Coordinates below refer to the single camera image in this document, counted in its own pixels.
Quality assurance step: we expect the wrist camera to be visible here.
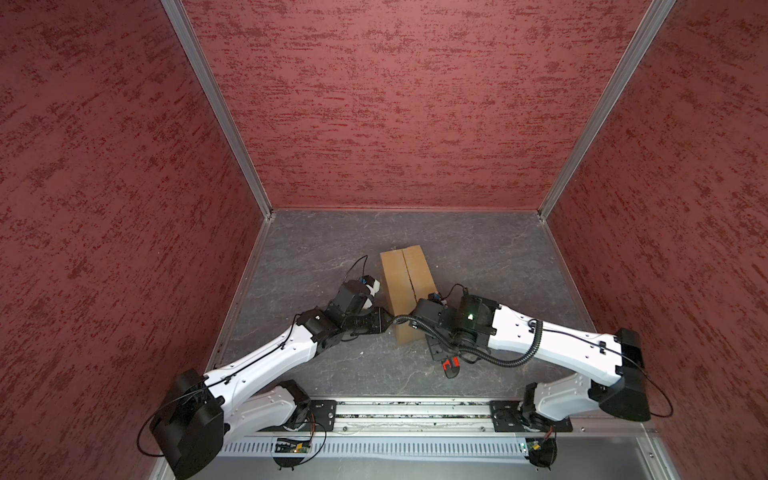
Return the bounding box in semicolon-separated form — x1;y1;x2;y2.
359;275;381;297
427;292;446;305

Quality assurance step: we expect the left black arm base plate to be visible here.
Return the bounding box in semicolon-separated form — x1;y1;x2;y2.
283;399;338;432

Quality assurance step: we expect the brown cardboard express box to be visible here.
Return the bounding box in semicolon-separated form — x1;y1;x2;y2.
380;245;438;316

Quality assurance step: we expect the white slotted cable duct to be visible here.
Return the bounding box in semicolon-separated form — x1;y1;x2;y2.
219;437;528;462

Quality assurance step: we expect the left aluminium corner post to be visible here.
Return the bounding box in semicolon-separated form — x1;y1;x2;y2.
160;0;273;222

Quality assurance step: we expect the aluminium front rail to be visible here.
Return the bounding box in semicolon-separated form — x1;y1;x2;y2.
227;395;652;437

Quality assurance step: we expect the aluminium corner post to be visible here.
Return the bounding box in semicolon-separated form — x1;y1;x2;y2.
538;0;676;223
160;0;273;222

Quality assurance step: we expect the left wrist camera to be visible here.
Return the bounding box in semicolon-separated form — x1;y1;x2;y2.
359;275;381;297

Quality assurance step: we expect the right aluminium corner post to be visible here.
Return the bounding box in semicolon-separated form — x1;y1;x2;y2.
538;0;676;223

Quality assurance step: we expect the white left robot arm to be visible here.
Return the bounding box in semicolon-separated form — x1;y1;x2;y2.
143;275;393;479

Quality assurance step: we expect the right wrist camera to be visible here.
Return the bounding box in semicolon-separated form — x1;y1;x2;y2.
427;292;446;305

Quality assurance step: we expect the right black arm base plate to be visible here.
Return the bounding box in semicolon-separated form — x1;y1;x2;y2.
489;400;573;434

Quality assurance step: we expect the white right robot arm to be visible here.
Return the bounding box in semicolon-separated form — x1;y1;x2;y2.
395;293;651;432

